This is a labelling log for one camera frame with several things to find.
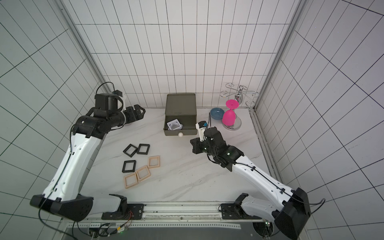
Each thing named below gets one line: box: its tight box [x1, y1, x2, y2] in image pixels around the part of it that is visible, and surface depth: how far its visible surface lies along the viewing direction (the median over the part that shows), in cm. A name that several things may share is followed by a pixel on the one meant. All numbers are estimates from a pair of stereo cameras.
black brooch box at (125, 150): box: [122, 143, 138, 158], surface depth 97 cm
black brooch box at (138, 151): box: [136, 143, 151, 155], surface depth 97 cm
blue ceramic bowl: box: [210, 107, 225, 120], surface depth 116 cm
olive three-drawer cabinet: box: [163, 93, 198, 138], surface depth 92 cm
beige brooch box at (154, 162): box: [148, 155, 160, 169], surface depth 92 cm
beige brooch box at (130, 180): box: [124, 172, 139, 189], surface depth 85 cm
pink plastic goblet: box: [221, 99, 240, 126], surface depth 89 cm
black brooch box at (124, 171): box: [122, 160, 137, 173], surface depth 89 cm
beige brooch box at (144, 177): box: [135, 165, 151, 183], surface depth 85 cm
